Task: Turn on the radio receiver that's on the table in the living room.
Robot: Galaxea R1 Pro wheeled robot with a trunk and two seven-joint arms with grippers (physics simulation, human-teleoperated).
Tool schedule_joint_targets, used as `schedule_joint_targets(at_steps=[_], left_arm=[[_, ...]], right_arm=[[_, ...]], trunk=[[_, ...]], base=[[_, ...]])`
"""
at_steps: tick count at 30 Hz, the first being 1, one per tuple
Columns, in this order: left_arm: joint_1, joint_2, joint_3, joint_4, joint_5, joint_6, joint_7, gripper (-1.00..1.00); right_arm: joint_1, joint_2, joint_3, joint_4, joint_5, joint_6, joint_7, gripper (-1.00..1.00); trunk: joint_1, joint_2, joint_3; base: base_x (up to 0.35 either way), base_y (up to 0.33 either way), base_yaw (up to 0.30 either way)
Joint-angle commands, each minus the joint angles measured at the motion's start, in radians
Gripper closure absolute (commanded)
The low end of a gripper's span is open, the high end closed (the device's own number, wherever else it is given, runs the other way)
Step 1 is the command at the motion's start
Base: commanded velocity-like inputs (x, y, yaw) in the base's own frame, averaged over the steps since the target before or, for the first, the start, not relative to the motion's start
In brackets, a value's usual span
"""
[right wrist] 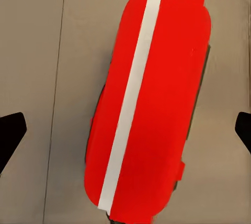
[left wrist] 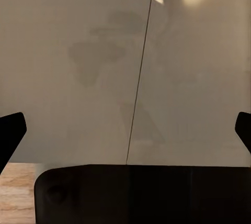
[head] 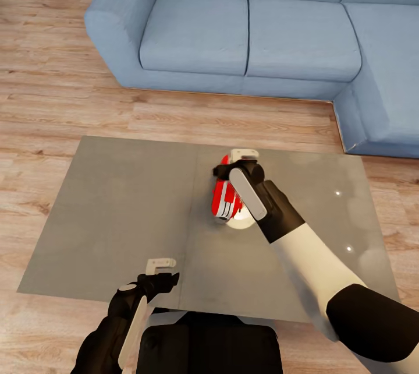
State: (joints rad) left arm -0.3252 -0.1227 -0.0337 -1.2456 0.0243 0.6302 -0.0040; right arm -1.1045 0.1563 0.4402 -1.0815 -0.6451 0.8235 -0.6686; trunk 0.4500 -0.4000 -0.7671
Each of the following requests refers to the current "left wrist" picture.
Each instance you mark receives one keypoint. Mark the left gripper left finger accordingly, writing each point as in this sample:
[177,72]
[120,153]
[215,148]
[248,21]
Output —
[12,130]

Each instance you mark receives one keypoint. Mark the coffee table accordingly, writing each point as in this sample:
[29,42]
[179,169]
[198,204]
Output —
[127,82]

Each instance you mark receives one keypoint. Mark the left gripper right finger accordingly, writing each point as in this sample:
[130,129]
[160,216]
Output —
[243,128]

